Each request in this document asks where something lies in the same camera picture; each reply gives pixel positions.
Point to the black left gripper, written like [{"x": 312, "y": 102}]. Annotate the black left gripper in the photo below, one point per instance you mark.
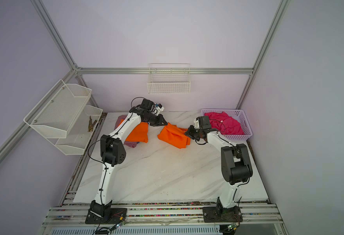
[{"x": 160, "y": 118}]

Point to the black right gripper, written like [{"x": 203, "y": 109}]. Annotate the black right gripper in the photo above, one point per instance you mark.
[{"x": 189, "y": 132}]

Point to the orange t-shirt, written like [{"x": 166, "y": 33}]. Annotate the orange t-shirt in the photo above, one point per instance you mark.
[
  {"x": 174, "y": 136},
  {"x": 139, "y": 133}
]

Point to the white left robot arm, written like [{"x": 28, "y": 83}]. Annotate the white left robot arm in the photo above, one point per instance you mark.
[{"x": 112, "y": 152}]

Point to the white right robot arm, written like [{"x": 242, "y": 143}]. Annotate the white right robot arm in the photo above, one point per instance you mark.
[{"x": 236, "y": 165}]

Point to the folded orange t-shirt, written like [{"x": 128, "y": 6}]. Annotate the folded orange t-shirt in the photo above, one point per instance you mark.
[{"x": 139, "y": 133}]

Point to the pink t-shirt in basket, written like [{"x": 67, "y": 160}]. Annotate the pink t-shirt in basket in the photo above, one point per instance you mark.
[{"x": 224, "y": 123}]

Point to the folded mauve t-shirt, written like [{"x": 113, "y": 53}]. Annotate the folded mauve t-shirt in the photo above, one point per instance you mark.
[{"x": 120, "y": 119}]

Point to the lilac perforated plastic basket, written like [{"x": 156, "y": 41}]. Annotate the lilac perforated plastic basket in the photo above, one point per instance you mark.
[{"x": 238, "y": 115}]

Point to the wooden clothespins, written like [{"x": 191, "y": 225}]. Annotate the wooden clothespins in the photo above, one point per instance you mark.
[{"x": 92, "y": 124}]

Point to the white mesh lower shelf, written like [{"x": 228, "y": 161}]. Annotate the white mesh lower shelf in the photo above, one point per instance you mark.
[{"x": 78, "y": 138}]

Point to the white mesh shelf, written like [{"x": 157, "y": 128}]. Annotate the white mesh shelf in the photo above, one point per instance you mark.
[
  {"x": 55, "y": 115},
  {"x": 78, "y": 138}
]

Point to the white mesh upper shelf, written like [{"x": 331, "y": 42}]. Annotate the white mesh upper shelf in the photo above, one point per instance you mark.
[{"x": 55, "y": 115}]

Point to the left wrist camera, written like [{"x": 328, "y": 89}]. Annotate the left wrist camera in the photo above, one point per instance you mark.
[{"x": 152, "y": 107}]

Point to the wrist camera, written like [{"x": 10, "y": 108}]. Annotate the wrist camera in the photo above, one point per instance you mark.
[
  {"x": 152, "y": 107},
  {"x": 202, "y": 122}
]

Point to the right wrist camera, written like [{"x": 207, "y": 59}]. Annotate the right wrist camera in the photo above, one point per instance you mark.
[{"x": 202, "y": 122}]

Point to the white wire wall basket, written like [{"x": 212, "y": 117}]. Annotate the white wire wall basket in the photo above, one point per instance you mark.
[{"x": 169, "y": 78}]

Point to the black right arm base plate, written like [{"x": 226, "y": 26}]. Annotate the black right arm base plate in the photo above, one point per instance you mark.
[{"x": 212, "y": 215}]

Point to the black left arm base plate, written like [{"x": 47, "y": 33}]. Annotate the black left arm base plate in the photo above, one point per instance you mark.
[{"x": 111, "y": 216}]

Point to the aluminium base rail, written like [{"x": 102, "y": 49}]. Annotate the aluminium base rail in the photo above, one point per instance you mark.
[{"x": 174, "y": 218}]

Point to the aluminium frame profile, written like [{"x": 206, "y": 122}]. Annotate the aluminium frame profile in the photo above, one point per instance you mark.
[{"x": 77, "y": 72}]

